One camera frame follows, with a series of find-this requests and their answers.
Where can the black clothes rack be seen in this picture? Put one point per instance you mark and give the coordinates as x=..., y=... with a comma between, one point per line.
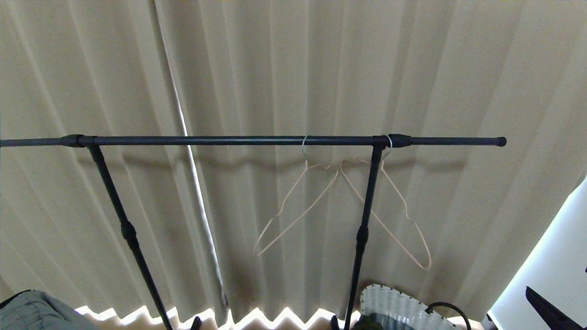
x=229, y=140

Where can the pale grey shorts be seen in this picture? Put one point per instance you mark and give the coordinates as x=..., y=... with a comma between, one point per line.
x=41, y=314

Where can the white laundry basket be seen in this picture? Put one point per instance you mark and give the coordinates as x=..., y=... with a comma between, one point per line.
x=394, y=302

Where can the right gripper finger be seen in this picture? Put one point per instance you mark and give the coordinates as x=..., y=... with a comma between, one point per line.
x=552, y=314

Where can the pink clothes hanger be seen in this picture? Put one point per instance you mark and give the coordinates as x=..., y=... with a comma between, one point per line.
x=298, y=212
x=380, y=216

